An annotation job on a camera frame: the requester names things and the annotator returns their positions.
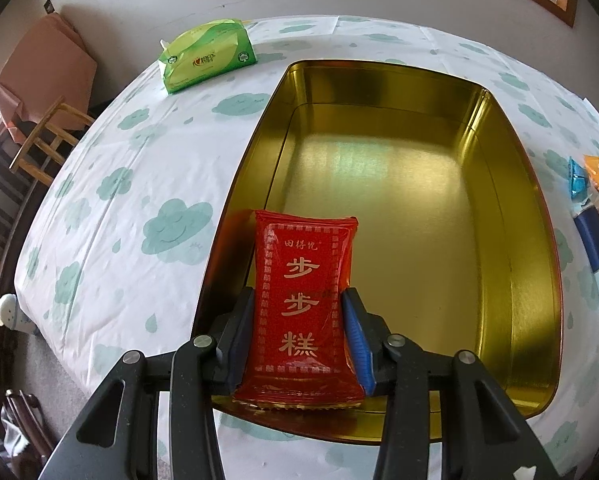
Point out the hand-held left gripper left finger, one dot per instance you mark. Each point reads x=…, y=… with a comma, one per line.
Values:
x=234, y=340

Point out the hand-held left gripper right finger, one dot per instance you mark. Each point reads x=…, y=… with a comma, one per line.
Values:
x=359, y=350

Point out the red snack packet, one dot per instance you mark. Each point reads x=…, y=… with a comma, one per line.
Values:
x=299, y=310

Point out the gold tin box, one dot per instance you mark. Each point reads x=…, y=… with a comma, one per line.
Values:
x=379, y=185

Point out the navy and white box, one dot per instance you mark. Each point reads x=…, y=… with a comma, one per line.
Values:
x=592, y=235

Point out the blue candy packet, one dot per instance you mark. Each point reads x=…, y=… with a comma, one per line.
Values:
x=577, y=177

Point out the dark wooden chair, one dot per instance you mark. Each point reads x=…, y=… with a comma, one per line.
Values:
x=24, y=420

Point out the white cartoon bottle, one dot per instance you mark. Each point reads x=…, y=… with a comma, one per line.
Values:
x=7, y=310

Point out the green tissue pack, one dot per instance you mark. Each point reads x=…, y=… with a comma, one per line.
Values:
x=204, y=55

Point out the brown board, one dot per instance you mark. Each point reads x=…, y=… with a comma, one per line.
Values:
x=44, y=65

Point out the black wall socket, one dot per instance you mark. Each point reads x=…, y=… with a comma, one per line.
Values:
x=49, y=6

